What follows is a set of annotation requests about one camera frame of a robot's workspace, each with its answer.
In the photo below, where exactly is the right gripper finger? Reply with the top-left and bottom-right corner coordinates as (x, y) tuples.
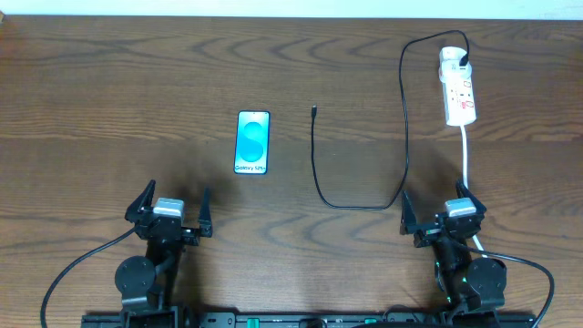
(455, 179), (486, 214)
(400, 191), (417, 235)

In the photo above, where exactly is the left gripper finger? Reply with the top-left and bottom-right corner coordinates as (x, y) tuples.
(198, 188), (212, 229)
(125, 179), (156, 223)

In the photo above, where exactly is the blue Galaxy smartphone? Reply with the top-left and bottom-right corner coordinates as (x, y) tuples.
(233, 110), (271, 175)

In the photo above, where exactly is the black USB charging cable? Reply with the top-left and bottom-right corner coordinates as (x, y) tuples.
(311, 29), (471, 211)

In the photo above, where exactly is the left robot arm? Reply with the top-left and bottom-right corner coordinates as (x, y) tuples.
(115, 180), (213, 327)

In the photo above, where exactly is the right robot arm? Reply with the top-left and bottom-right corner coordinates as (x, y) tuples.
(400, 180), (506, 325)

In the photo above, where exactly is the white charger adapter plug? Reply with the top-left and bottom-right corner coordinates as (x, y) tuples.
(439, 46), (471, 75)

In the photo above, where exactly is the white power strip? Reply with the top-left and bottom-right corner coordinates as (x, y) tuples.
(439, 60), (476, 127)

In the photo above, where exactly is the white power strip cord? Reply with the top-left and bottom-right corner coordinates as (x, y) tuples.
(460, 124), (486, 252)

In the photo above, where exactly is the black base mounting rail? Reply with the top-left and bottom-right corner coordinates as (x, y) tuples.
(80, 312), (535, 328)

